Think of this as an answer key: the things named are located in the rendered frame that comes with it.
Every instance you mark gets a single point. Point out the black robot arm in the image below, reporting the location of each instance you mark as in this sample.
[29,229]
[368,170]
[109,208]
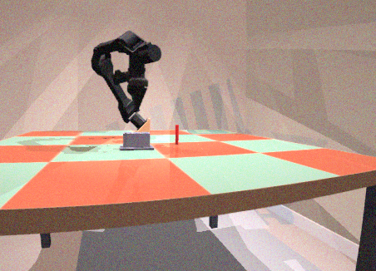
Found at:
[140,53]

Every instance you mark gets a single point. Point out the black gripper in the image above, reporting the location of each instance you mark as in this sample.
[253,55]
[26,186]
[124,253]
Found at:
[138,84]

